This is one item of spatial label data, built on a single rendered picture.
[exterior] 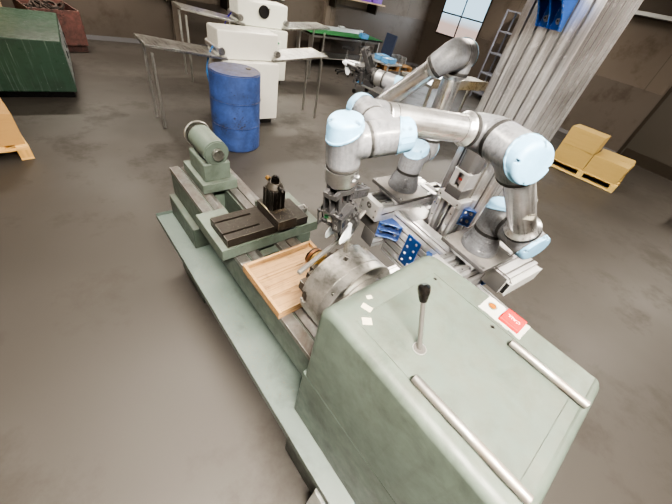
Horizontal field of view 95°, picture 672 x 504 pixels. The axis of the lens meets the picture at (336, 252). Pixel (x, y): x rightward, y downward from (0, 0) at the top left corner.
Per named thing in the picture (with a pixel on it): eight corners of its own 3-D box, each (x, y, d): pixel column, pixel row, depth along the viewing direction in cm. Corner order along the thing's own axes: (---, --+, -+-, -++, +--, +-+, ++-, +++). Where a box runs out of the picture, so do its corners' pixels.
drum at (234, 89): (250, 132, 445) (250, 62, 386) (266, 151, 411) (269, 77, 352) (207, 134, 416) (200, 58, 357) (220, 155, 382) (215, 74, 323)
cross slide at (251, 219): (307, 222, 161) (308, 215, 158) (227, 248, 137) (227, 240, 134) (288, 204, 170) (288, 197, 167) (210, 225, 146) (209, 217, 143)
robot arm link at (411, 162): (392, 167, 151) (401, 140, 142) (404, 159, 160) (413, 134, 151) (414, 177, 147) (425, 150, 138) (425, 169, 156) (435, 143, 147)
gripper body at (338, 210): (316, 225, 79) (315, 187, 70) (334, 207, 84) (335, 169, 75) (341, 237, 76) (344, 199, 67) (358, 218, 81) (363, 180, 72)
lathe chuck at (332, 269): (377, 297, 128) (390, 245, 104) (315, 340, 114) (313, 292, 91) (363, 282, 132) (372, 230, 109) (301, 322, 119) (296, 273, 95)
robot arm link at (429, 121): (498, 107, 92) (349, 78, 74) (524, 121, 85) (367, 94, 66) (477, 144, 100) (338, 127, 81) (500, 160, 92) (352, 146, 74)
